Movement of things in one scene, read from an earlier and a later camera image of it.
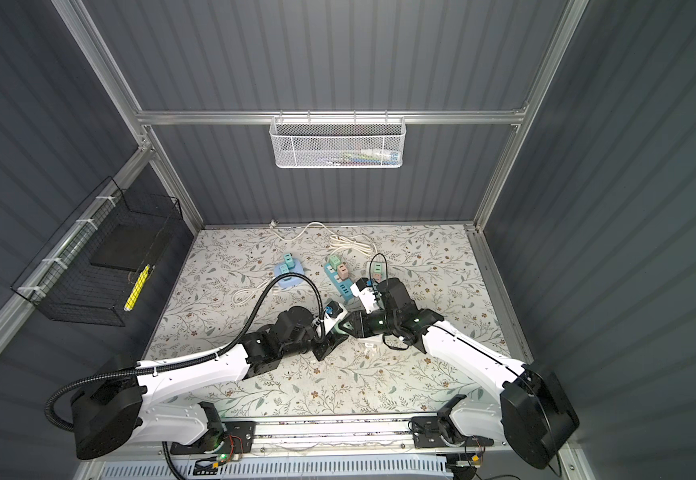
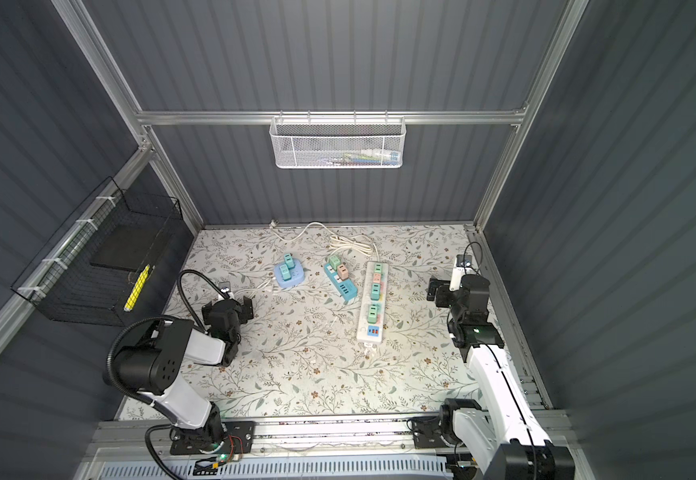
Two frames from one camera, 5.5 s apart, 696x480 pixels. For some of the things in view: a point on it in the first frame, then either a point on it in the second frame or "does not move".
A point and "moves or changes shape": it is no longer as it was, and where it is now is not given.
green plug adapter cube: x=347 y=325 moves or changes shape
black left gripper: x=329 y=343 -> x=243 y=312
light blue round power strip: x=290 y=281 does not move
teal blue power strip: x=341 y=286 does not move
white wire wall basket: x=337 y=142 does not move
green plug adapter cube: x=334 y=261 does not move
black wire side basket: x=88 y=274 does not move
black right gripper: x=360 y=323 -> x=445 y=287
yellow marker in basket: x=138 y=285 does not move
